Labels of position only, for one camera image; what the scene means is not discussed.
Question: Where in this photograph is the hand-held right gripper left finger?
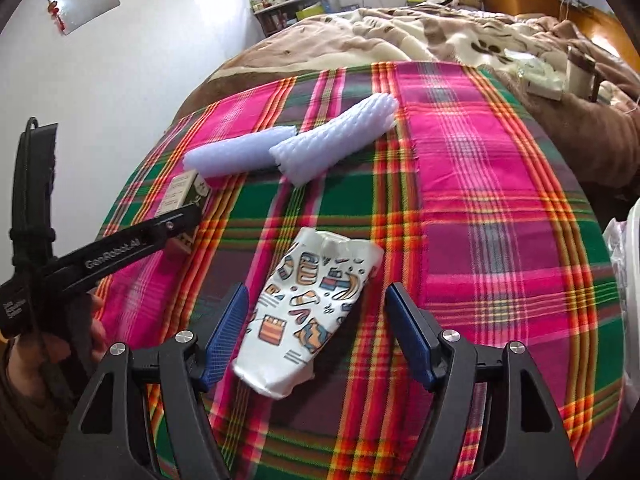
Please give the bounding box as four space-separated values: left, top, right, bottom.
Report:
52 282 251 480

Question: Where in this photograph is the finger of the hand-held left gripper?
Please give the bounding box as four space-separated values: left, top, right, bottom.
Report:
140 205 202 253

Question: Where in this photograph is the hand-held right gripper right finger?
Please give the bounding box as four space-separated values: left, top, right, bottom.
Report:
385 282 581 480

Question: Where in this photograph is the small white cardboard box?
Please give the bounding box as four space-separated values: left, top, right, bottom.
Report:
154 170 208 258

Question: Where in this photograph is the crushed printed paper cup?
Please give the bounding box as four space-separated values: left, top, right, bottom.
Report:
231 227 386 401

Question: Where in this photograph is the white trash bin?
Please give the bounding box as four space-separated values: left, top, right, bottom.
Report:
622 204 640 321

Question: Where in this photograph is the person's left hand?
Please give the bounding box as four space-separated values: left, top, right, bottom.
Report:
0 294 109 411

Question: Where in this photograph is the pink plaid blanket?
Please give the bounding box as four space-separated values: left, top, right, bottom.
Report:
92 60 631 480

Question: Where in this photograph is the brown patterned fleece blanket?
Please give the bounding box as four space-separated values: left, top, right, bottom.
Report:
175 2 640 196

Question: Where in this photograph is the clear plastic bin liner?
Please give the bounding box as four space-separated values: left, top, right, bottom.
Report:
602 216 638 411

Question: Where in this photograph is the red hanging ornament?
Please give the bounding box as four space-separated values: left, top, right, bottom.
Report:
46 0 68 33

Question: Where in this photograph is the white tissue box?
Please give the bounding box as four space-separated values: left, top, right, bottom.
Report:
520 57 568 101

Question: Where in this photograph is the white and brown thermos mug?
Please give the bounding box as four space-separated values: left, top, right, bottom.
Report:
565 46 598 101

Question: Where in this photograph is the wooden headboard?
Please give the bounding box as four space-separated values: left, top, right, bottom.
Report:
570 7 640 68

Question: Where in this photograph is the silver wall sheet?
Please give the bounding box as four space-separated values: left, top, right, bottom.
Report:
47 0 122 36

